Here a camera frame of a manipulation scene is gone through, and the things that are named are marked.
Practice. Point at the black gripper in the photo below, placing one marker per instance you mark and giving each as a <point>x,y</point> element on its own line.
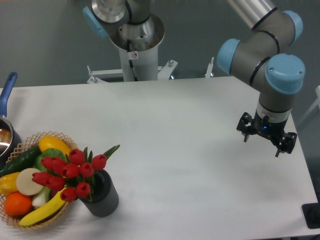
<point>273,131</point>

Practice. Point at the red tulip bouquet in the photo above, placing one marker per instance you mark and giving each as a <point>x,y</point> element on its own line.
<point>76,173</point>

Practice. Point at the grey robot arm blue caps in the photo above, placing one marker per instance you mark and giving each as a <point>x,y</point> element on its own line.
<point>259,62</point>

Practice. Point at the dark grey ribbed vase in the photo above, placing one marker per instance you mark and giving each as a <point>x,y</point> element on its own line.
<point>105,198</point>

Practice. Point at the black device at table edge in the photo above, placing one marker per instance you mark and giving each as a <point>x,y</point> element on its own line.
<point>311,212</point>

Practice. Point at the yellow squash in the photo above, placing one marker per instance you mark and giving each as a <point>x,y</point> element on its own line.
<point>52,142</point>

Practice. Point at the woven wicker basket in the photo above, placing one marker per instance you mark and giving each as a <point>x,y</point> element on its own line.
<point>26,144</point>

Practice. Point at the green bok choy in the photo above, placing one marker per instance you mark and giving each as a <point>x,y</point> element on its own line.
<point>44,195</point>

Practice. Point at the yellow banana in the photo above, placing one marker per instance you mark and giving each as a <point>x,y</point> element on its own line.
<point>43,212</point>

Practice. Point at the green cucumber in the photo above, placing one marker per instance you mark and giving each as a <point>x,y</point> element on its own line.
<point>23,161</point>

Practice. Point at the beige round disc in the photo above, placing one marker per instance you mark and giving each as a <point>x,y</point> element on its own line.
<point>25,184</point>

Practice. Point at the orange fruit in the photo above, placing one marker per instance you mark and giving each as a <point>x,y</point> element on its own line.
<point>17,204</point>

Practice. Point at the yellow bell pepper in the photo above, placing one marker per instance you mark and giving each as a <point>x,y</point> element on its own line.
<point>8,184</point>

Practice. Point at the white chair frame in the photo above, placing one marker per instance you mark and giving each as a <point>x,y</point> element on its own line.
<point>312,110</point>

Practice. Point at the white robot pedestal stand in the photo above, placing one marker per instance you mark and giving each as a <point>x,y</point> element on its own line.
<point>138,51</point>

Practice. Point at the blue handled saucepan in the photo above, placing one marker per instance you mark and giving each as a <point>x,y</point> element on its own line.
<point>9,138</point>

